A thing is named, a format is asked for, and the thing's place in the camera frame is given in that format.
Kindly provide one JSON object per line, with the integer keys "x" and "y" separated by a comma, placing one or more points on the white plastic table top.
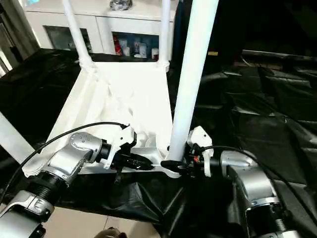
{"x": 119, "y": 104}

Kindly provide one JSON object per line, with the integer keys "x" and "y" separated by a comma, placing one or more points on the white plastic table leg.
{"x": 75, "y": 29}
{"x": 165, "y": 29}
{"x": 12, "y": 139}
{"x": 193, "y": 69}

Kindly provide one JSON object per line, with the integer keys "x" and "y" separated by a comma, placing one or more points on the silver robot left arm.
{"x": 64, "y": 163}

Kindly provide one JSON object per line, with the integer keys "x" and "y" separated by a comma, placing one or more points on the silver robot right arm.
{"x": 247, "y": 188}

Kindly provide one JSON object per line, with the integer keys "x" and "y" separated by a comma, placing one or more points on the black mat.
{"x": 247, "y": 109}

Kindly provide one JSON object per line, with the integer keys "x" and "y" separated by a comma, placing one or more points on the black robot left foot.
{"x": 108, "y": 233}

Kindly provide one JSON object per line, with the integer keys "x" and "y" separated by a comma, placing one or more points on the small yellow label tag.
{"x": 213, "y": 53}

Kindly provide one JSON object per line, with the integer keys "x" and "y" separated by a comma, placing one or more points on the dark grey bar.
{"x": 280, "y": 53}

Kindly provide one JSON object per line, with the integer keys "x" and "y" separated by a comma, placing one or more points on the white glass-door cabinet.
{"x": 99, "y": 27}

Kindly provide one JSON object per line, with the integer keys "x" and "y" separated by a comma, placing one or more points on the shiny silver ornament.
{"x": 121, "y": 4}

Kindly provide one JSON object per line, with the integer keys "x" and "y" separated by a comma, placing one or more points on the grey metal rack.
{"x": 15, "y": 27}

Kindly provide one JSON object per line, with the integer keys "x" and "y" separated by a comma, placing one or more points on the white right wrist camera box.
{"x": 202, "y": 141}

